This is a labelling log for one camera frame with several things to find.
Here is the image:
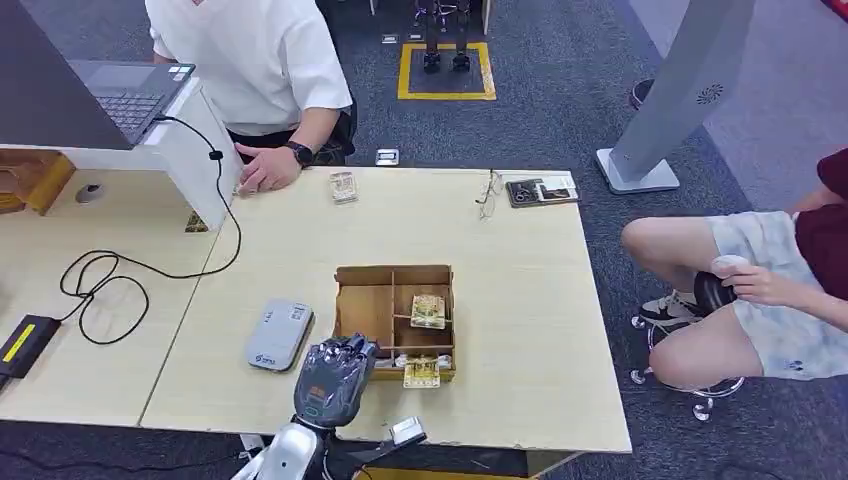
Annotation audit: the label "small white object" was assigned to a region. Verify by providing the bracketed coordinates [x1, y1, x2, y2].
[709, 254, 751, 277]

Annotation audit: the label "thin wire eyeglasses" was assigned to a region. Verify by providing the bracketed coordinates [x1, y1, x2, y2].
[474, 168, 505, 222]

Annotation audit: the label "seated person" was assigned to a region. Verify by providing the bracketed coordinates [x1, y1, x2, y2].
[620, 148, 848, 391]

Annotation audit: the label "row of upright cards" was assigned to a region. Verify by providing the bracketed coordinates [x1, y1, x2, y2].
[392, 352, 456, 371]

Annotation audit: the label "dark photo booklet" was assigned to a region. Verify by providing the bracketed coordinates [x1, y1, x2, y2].
[505, 174, 580, 209]

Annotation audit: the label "white desk riser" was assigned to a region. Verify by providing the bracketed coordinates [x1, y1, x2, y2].
[0, 77, 244, 234]

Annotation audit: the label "dark wristwatch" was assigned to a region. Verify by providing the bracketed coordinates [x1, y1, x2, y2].
[284, 140, 316, 169]

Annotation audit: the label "brown wooden tray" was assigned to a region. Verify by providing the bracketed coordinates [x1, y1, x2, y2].
[0, 148, 77, 217]

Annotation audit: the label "dark grey laptop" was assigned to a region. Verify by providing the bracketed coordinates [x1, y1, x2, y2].
[0, 0, 197, 152]

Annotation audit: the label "person in white shirt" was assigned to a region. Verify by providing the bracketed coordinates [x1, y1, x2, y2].
[144, 0, 359, 167]

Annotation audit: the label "grey slanted pillar stand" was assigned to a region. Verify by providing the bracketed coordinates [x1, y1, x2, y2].
[595, 0, 759, 195]

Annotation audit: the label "yellow printed card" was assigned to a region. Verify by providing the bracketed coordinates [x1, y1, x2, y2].
[409, 294, 448, 331]
[402, 357, 443, 390]

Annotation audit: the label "chrome wheeled stool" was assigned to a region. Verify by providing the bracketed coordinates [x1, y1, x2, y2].
[629, 314, 747, 423]

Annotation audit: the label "black shoe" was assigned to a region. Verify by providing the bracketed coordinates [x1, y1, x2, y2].
[692, 270, 740, 317]

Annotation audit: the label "black standing robot legs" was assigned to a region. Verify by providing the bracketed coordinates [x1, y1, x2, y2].
[413, 0, 476, 74]

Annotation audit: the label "white sneaker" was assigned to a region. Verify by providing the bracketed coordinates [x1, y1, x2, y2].
[639, 289, 701, 327]

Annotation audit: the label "black power brick yellow label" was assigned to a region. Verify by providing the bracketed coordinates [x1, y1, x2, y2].
[0, 314, 63, 392]

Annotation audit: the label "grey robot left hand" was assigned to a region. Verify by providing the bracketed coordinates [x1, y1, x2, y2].
[293, 333, 381, 431]

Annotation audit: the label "wooden card box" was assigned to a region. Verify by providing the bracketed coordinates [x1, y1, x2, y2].
[332, 264, 458, 385]

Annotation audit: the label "person's left hand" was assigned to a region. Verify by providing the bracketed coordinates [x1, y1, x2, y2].
[234, 142, 303, 197]

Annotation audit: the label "black round floor base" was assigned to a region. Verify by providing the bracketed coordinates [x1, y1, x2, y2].
[630, 78, 657, 111]

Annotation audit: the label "black power cable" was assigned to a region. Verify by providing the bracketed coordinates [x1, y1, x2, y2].
[58, 114, 244, 347]

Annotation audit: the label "seated person's hand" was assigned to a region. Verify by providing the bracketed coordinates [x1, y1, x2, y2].
[711, 264, 798, 308]

